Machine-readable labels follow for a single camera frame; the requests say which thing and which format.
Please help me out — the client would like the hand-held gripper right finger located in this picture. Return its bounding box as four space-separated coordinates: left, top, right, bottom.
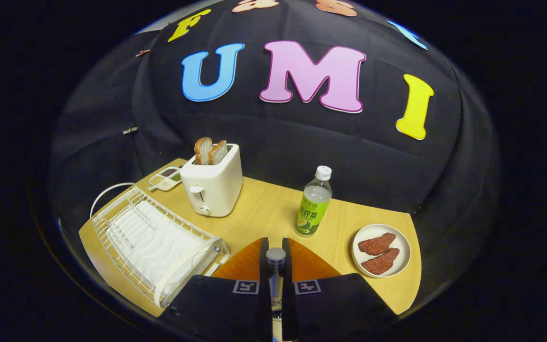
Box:
281 237 397 342

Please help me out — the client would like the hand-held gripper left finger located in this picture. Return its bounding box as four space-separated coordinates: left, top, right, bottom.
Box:
160 237 273 342

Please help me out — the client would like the checkered handle spoon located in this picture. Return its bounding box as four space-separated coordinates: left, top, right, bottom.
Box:
265 247 287 314

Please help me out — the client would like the white wire dish rack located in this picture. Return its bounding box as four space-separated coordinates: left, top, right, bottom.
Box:
89 182 230 308

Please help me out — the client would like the white plate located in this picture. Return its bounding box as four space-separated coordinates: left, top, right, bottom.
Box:
352 224 412 278

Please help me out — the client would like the red meat piece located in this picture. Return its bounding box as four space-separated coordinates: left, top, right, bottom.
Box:
358 232 396 256
361 247 400 276

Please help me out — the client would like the green label drink bottle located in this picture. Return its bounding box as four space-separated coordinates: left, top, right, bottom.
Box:
294 165 333 238

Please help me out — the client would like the white toaster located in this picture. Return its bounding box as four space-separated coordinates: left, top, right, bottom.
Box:
180 143 244 218

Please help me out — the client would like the bread slice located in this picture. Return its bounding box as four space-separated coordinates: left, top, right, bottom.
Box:
208 140 228 165
194 137 214 165

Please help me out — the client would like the divided seasoning tray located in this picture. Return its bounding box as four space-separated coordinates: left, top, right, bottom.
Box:
149 166 183 192

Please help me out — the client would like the black backdrop cloth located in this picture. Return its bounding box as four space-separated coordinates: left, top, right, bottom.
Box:
48 0 500 304

